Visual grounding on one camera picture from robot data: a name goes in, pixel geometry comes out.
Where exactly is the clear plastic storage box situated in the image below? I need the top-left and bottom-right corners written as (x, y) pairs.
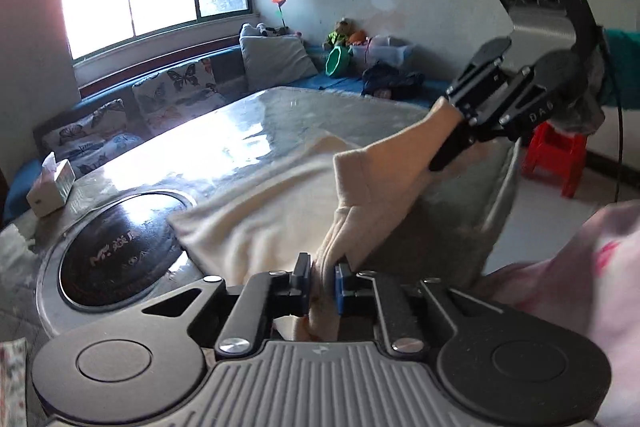
top-left (350, 35), bottom-right (415, 70)

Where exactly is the blue sofa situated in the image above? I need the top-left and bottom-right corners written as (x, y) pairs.
top-left (0, 43), bottom-right (443, 230)

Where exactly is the butterfly print seat cushion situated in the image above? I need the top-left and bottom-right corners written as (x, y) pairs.
top-left (62, 131), bottom-right (143, 178)

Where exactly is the person's pink clothing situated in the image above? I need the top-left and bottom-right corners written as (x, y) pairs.
top-left (479, 201), bottom-right (640, 427)

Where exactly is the grey pillow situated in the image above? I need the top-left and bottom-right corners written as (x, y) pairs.
top-left (239, 34), bottom-right (320, 91)

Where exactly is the dark clothes heap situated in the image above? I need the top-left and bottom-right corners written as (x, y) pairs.
top-left (361, 61), bottom-right (427, 101)

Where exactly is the red plastic stool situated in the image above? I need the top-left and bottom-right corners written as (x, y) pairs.
top-left (521, 121), bottom-right (589, 199)

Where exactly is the black white soft toy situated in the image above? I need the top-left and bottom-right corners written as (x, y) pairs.
top-left (241, 22), bottom-right (302, 40)

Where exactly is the floral patterned cloth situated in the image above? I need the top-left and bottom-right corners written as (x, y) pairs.
top-left (0, 339), bottom-right (29, 427)

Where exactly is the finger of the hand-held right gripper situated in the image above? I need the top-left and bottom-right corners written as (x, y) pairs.
top-left (427, 56), bottom-right (567, 172)
top-left (444, 37), bottom-right (517, 126)

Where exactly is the white tissue box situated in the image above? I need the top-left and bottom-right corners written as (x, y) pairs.
top-left (26, 153), bottom-right (77, 219)

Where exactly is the beige garment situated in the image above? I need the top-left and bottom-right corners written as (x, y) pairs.
top-left (167, 98), bottom-right (470, 344)

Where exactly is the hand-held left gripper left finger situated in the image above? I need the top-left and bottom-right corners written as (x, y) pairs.
top-left (141, 252), bottom-right (313, 355)

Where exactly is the person's right hand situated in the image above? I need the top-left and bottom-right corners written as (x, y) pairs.
top-left (550, 53), bottom-right (607, 136)

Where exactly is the brown green plush toy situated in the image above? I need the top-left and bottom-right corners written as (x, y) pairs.
top-left (326, 18), bottom-right (355, 48)

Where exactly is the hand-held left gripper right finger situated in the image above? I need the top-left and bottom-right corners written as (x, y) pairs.
top-left (335, 262), bottom-right (501, 354)

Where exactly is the black cable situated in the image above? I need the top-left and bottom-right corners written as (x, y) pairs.
top-left (595, 24), bottom-right (626, 205)

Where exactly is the round black induction cooker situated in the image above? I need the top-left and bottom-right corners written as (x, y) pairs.
top-left (58, 191), bottom-right (197, 309)

